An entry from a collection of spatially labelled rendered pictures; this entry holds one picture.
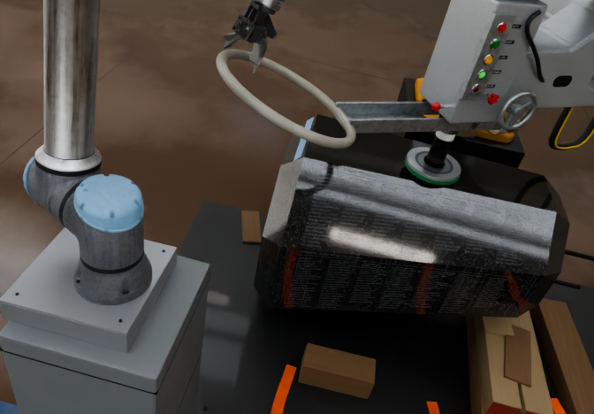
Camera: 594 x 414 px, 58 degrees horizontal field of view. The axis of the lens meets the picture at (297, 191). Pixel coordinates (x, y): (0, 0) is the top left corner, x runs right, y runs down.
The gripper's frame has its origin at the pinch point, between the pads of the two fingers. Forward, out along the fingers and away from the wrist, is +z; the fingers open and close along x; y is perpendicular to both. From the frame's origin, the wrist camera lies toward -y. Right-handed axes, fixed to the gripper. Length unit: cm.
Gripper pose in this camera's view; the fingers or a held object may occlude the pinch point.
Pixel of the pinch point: (239, 60)
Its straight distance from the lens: 180.6
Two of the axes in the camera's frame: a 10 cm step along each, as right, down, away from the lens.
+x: 6.8, 6.5, -3.3
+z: -5.1, 7.5, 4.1
